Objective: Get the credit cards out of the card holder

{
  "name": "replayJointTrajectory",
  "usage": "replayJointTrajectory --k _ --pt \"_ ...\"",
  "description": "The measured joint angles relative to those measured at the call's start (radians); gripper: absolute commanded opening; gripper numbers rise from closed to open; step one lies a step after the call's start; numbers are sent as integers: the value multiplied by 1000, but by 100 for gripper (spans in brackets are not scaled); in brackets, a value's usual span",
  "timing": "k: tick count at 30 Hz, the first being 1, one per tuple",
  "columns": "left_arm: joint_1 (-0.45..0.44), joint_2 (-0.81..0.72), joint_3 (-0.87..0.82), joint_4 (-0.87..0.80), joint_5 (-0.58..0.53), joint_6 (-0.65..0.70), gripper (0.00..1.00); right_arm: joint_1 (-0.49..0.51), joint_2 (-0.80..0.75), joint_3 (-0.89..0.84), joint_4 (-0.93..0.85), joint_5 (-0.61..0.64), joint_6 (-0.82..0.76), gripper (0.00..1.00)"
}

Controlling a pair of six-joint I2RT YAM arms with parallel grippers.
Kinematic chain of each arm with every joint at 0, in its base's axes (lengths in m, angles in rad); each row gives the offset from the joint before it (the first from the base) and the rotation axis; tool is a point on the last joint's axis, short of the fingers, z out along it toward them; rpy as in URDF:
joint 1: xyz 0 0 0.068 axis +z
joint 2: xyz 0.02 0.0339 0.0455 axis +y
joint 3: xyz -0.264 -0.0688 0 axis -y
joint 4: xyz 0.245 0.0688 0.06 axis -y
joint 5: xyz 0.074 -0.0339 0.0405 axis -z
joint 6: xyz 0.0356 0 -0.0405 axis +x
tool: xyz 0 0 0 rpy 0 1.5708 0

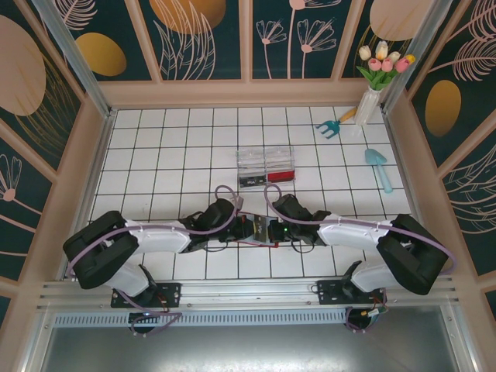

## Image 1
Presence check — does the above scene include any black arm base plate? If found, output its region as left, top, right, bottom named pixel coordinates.
left=317, top=279, right=388, bottom=307
left=111, top=281, right=182, bottom=309

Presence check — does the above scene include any light blue toy shovel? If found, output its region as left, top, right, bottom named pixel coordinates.
left=363, top=148, right=394, bottom=194

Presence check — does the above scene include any grey slotted cable duct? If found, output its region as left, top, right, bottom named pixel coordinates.
left=52, top=312, right=350, bottom=326

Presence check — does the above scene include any clear acrylic card box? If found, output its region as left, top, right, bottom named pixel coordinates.
left=235, top=146, right=298, bottom=190

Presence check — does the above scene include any aluminium frame post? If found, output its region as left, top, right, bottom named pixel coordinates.
left=381, top=0, right=445, bottom=113
left=33, top=0, right=114, bottom=118

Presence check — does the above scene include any red leather card holder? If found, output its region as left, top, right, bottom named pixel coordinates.
left=228, top=212, right=280, bottom=249

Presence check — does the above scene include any white ribbed vase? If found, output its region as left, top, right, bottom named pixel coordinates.
left=354, top=88, right=381, bottom=127

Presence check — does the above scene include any aluminium mounting rail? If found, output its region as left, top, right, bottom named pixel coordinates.
left=36, top=274, right=460, bottom=311

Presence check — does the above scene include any teal toy garden rake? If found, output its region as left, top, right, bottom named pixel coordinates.
left=314, top=107, right=357, bottom=140

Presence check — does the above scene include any artificial tulip bouquet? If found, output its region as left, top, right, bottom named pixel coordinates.
left=355, top=40, right=417, bottom=92

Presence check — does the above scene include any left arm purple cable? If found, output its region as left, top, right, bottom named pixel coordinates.
left=65, top=184, right=245, bottom=338

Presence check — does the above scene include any glossy credit card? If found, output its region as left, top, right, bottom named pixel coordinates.
left=250, top=215, right=272, bottom=243

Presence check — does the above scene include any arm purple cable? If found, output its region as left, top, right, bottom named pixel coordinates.
left=263, top=184, right=456, bottom=334
left=65, top=184, right=245, bottom=338

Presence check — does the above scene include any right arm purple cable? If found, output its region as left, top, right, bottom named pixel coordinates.
left=263, top=184, right=456, bottom=334

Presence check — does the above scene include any small circuit board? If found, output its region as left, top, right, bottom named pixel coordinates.
left=129, top=312, right=164, bottom=325
left=358, top=308, right=388, bottom=322

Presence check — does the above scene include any black credit card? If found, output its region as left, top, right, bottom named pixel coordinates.
left=238, top=176, right=267, bottom=190

